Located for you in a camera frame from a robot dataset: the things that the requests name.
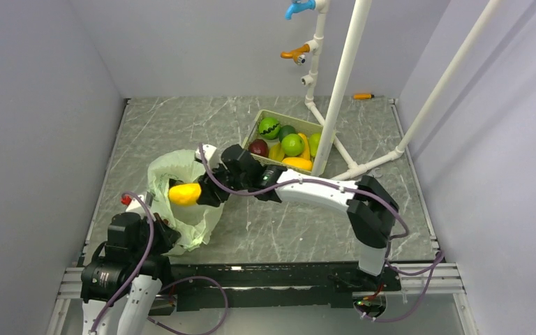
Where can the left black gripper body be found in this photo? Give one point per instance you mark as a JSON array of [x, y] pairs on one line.
[[160, 242]]

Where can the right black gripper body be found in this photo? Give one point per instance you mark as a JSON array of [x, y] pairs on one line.
[[226, 178]]

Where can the dark red fake apple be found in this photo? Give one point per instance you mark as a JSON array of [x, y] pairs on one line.
[[259, 147]]

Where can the green fake watermelon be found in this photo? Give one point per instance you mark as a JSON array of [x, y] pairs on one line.
[[269, 128]]

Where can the large yellow fake mango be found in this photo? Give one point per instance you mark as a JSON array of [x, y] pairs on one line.
[[185, 194]]

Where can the green fake apple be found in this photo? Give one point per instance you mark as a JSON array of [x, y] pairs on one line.
[[292, 145]]

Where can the yellow fake lemon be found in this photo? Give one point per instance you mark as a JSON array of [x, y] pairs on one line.
[[299, 162]]

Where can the light green plastic bag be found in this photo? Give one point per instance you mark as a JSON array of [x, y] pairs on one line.
[[195, 223]]

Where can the small yellow fake banana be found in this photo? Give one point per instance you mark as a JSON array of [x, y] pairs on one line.
[[276, 153]]

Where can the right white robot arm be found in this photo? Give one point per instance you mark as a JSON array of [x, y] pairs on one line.
[[370, 209]]

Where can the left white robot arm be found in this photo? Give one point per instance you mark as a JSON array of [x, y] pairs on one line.
[[125, 274]]

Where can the dark green fake avocado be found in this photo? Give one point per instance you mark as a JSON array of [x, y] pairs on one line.
[[285, 131]]

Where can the light green fake pear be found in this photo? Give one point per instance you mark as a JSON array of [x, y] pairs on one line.
[[313, 144]]

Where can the pale green plastic basket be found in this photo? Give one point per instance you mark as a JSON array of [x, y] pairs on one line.
[[278, 139]]

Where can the orange plastic faucet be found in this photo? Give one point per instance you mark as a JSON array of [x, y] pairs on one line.
[[297, 55]]

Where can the silver open-end wrench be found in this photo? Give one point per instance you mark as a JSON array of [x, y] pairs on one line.
[[376, 172]]

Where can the blue plastic faucet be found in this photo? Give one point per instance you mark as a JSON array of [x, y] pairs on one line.
[[298, 6]]

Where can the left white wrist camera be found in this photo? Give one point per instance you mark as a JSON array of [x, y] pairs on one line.
[[134, 206]]

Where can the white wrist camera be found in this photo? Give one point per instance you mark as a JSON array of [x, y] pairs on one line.
[[211, 155], [134, 206]]

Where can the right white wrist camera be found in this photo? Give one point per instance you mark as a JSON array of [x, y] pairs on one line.
[[211, 155]]

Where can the white PVC pipe frame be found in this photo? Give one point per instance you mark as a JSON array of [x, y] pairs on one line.
[[354, 35]]

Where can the orange handled screwdriver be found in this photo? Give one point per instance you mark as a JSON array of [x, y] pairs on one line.
[[361, 97]]

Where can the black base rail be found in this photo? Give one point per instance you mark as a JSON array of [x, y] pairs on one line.
[[333, 284]]

